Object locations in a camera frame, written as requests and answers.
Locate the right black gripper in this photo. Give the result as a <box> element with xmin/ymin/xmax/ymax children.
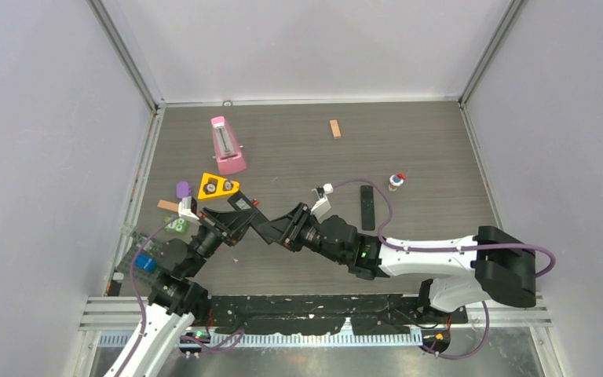
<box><xmin>258</xmin><ymin>201</ymin><xmax>347</xmax><ymax>264</ymax></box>

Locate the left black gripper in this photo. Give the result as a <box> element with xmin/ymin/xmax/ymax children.
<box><xmin>186</xmin><ymin>207</ymin><xmax>258</xmax><ymax>277</ymax></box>

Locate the black remote control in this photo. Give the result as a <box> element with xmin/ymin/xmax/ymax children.
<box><xmin>227</xmin><ymin>191</ymin><xmax>268</xmax><ymax>229</ymax></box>

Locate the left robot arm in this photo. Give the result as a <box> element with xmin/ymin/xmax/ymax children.
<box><xmin>105</xmin><ymin>207</ymin><xmax>258</xmax><ymax>376</ymax></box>

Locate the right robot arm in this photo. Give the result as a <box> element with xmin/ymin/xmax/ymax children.
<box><xmin>252</xmin><ymin>203</ymin><xmax>537</xmax><ymax>323</ymax></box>

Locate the yellow triangular holder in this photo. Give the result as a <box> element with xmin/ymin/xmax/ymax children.
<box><xmin>197</xmin><ymin>173</ymin><xmax>240</xmax><ymax>201</ymax></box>

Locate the green toy block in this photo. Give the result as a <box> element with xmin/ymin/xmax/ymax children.
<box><xmin>164</xmin><ymin>217</ymin><xmax>189</xmax><ymax>235</ymax></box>

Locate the purple toy block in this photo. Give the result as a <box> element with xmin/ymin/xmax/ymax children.
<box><xmin>175</xmin><ymin>181</ymin><xmax>193</xmax><ymax>200</ymax></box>

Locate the pink metronome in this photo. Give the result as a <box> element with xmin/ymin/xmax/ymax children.
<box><xmin>210</xmin><ymin>116</ymin><xmax>247</xmax><ymax>175</ymax></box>

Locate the orange wooden block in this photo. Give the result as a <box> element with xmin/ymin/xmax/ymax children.
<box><xmin>157</xmin><ymin>199</ymin><xmax>178</xmax><ymax>213</ymax></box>

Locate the blue lego brick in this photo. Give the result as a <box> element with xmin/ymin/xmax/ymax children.
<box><xmin>134</xmin><ymin>254</ymin><xmax>157</xmax><ymax>273</ymax></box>

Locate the small red white blue toy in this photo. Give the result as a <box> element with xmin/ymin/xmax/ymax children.
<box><xmin>389</xmin><ymin>174</ymin><xmax>407</xmax><ymax>192</ymax></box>

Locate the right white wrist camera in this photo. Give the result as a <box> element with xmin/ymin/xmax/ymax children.
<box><xmin>311</xmin><ymin>183</ymin><xmax>334</xmax><ymax>219</ymax></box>

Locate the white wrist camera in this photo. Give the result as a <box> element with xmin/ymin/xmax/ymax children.
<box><xmin>311</xmin><ymin>183</ymin><xmax>334</xmax><ymax>219</ymax></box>
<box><xmin>177</xmin><ymin>196</ymin><xmax>199</xmax><ymax>224</ymax></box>

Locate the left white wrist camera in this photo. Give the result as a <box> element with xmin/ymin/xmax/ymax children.
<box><xmin>177</xmin><ymin>196</ymin><xmax>199</xmax><ymax>224</ymax></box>

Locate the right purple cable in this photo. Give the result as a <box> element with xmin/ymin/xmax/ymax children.
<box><xmin>331</xmin><ymin>179</ymin><xmax>557</xmax><ymax>279</ymax></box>

